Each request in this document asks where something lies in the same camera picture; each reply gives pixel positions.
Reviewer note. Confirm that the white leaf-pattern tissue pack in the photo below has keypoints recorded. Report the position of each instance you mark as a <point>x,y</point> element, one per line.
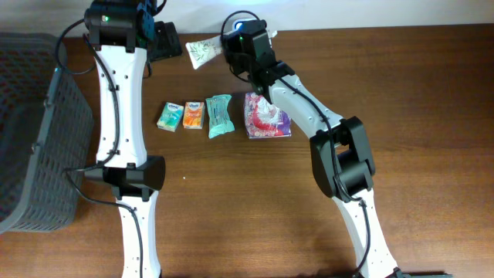
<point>201,52</point>

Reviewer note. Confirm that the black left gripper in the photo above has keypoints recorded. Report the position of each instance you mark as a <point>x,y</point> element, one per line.
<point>169,41</point>

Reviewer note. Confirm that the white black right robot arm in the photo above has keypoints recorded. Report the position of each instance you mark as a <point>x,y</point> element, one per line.
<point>342,161</point>

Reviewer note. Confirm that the orange Kleenex tissue pack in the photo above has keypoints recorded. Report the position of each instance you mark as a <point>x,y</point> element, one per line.
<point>194,115</point>

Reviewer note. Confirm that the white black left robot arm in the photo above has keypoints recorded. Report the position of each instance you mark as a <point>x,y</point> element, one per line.
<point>124,38</point>

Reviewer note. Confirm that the teal toilet tissue pack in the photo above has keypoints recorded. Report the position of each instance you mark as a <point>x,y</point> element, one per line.
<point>219,119</point>

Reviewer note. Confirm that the dark grey plastic basket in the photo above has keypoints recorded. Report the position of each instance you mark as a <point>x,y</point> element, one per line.
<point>46,127</point>

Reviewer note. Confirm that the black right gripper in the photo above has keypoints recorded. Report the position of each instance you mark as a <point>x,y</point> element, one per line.
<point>228,45</point>

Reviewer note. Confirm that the white black barcode scanner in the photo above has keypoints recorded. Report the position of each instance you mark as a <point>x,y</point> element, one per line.
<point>245,26</point>

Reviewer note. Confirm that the green Kleenex tissue pack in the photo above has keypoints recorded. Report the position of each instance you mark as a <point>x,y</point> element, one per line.
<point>170,117</point>

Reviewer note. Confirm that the red purple tissue pack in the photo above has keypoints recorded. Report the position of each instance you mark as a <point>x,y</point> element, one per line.
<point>264,120</point>

